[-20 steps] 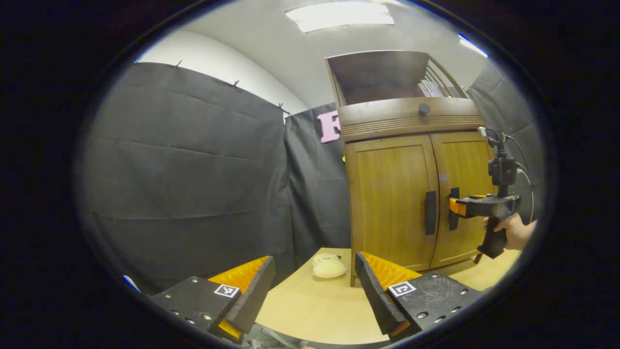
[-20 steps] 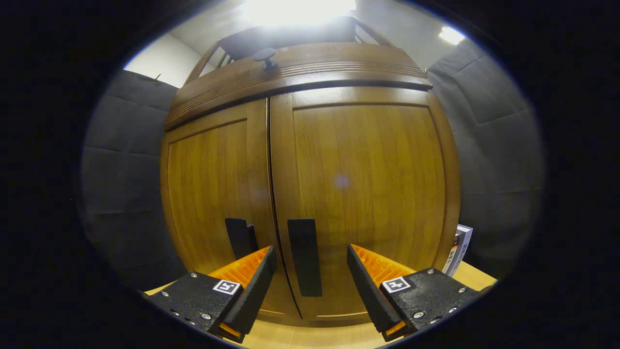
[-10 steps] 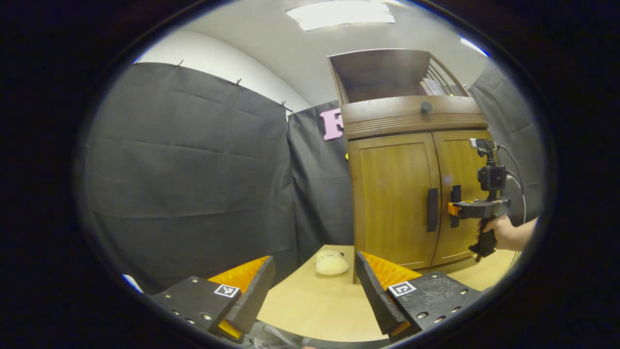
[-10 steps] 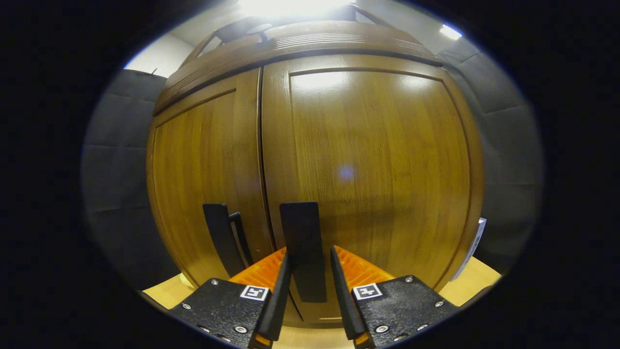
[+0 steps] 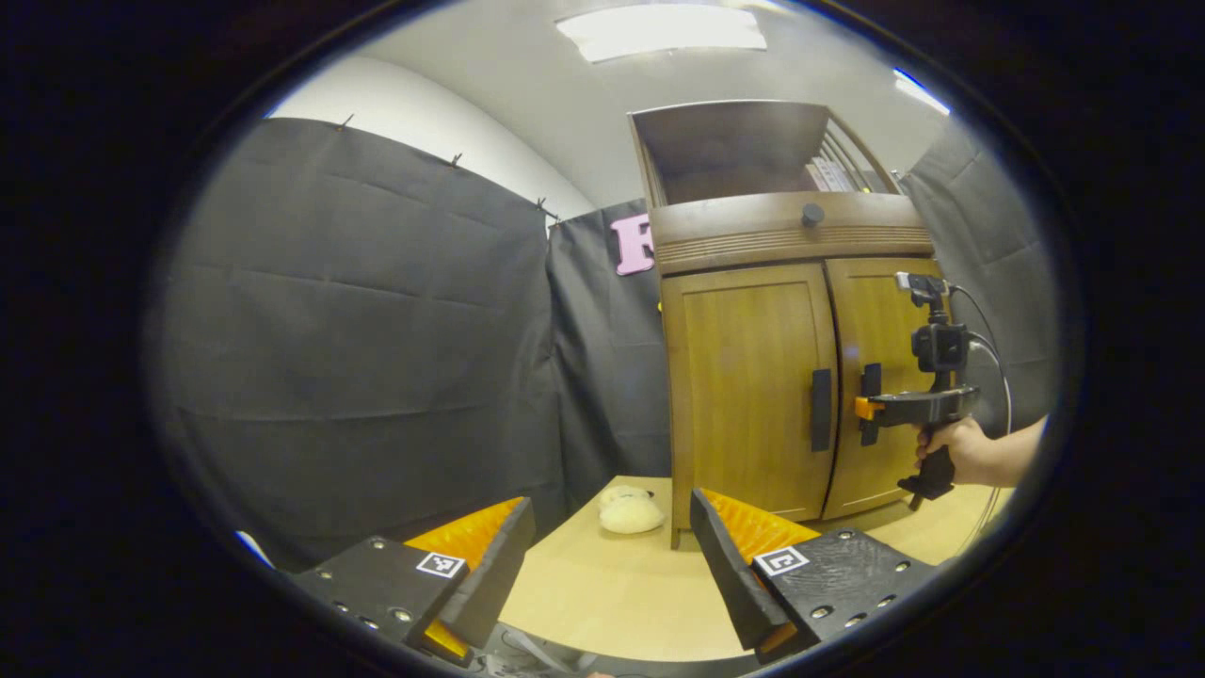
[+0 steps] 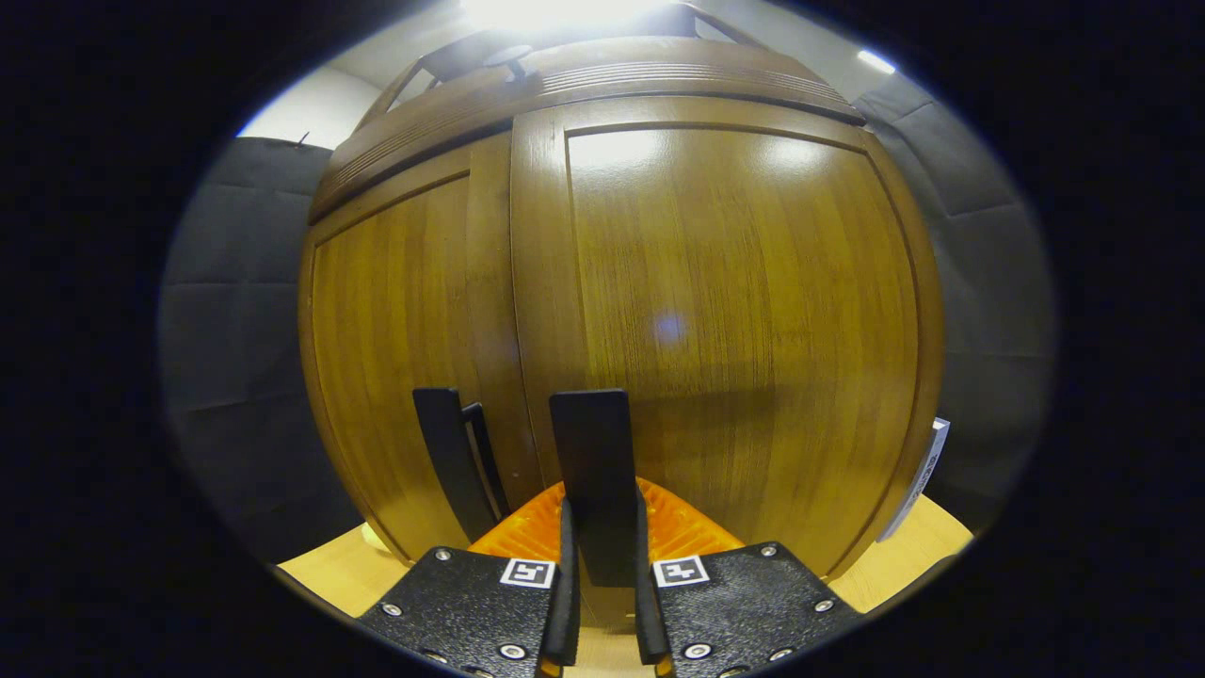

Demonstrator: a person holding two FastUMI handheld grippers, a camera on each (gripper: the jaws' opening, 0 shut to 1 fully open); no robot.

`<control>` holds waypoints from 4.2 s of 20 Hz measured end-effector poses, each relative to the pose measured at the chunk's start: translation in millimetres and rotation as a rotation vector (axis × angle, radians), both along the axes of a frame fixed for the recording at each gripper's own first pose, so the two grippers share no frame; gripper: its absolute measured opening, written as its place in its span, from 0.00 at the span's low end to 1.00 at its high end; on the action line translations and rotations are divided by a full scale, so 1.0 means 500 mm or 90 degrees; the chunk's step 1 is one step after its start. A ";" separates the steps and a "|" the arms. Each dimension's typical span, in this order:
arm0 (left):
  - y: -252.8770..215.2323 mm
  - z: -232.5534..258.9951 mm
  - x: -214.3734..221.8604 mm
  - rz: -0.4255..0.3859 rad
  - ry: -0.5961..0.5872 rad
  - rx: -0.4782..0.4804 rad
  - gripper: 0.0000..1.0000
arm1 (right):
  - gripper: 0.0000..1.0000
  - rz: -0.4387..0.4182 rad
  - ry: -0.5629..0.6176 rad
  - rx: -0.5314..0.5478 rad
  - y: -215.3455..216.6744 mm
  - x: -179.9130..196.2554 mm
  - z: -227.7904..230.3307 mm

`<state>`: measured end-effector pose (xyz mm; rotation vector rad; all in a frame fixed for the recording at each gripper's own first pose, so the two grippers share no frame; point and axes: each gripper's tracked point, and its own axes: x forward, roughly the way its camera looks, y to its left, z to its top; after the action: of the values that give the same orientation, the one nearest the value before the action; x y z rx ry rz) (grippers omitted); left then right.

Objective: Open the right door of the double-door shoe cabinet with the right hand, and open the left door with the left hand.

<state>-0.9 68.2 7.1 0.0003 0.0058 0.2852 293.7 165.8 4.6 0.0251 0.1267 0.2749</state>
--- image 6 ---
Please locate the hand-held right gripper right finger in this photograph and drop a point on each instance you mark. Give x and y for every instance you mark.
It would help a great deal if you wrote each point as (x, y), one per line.
(648, 621)

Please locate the black backdrop cloth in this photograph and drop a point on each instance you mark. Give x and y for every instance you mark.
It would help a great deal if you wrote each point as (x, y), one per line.
(235, 358)
(988, 311)

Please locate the pale yellow plush toy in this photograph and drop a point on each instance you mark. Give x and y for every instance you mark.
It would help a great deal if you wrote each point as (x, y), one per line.
(374, 538)

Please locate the small ceiling light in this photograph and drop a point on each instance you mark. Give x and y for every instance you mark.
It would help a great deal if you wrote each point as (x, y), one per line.
(875, 62)

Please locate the large ceiling light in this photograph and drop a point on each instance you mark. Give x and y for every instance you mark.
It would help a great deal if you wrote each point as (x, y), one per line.
(565, 9)

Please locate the wooden shoe cabinet door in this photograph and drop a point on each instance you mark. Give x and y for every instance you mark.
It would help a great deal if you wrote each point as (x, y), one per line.
(395, 330)
(734, 311)

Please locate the black round drawer knob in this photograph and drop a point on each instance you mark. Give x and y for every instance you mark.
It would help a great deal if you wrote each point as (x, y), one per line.
(508, 58)

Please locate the grooved wooden drawer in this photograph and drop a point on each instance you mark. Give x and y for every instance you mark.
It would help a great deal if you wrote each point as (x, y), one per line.
(584, 89)

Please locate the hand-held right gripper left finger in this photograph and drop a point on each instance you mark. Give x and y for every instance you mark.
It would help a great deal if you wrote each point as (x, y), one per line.
(567, 621)

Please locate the wooden double-door shoe cabinet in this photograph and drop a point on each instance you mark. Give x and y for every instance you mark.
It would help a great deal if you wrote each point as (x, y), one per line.
(461, 58)

